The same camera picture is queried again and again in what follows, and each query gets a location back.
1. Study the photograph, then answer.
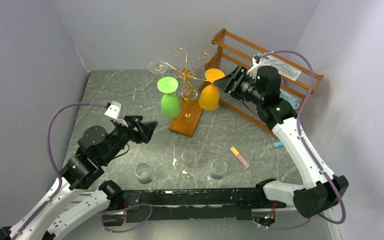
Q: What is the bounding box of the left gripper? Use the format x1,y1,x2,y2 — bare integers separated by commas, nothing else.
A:
102,115,159,164

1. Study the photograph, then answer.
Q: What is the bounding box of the orange plastic wine glass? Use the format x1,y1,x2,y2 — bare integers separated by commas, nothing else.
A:
198,68,225,111

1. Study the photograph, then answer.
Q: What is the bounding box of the green plastic wine glass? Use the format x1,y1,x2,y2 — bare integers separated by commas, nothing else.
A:
157,76,181,118

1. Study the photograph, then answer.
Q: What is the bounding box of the clear wine glass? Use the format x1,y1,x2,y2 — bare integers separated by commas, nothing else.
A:
148,59,168,74
207,158,228,188
134,162,159,193
181,150,198,182

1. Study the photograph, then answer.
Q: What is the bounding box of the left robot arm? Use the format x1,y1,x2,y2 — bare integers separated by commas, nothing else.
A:
0,115,158,240

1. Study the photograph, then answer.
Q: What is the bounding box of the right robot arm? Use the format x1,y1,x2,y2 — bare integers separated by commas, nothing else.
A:
214,65,349,219

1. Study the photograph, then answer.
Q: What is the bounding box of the wooden shelf rack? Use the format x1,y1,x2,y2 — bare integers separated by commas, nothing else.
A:
204,28,324,133

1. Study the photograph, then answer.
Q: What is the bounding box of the gold wine glass rack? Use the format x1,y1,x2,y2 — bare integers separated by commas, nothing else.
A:
165,48,211,138

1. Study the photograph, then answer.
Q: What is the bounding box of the white packaged item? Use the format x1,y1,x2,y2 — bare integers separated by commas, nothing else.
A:
263,55,302,81

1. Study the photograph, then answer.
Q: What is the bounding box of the yellow pink highlighter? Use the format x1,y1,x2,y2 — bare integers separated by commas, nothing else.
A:
230,146,251,169

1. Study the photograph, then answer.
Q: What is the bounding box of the blue blister pack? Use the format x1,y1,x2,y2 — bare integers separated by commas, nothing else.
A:
280,89,300,110

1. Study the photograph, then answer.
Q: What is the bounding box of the blue marker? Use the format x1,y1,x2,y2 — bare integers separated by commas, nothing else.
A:
273,141,284,148

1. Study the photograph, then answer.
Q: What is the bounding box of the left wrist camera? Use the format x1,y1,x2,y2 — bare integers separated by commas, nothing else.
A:
104,101,128,127

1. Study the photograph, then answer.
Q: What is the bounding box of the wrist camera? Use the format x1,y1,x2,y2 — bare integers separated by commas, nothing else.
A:
104,101,128,127
247,53,264,77

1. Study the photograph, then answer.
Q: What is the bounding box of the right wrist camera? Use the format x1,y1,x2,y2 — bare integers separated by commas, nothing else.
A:
247,53,264,77

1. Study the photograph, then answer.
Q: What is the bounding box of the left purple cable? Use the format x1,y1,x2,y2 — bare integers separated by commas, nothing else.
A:
9,102,108,240

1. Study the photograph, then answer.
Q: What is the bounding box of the purple cable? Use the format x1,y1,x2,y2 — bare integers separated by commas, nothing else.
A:
259,49,347,225
9,102,108,240

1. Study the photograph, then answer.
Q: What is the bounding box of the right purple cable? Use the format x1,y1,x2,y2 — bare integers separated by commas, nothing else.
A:
259,49,347,225

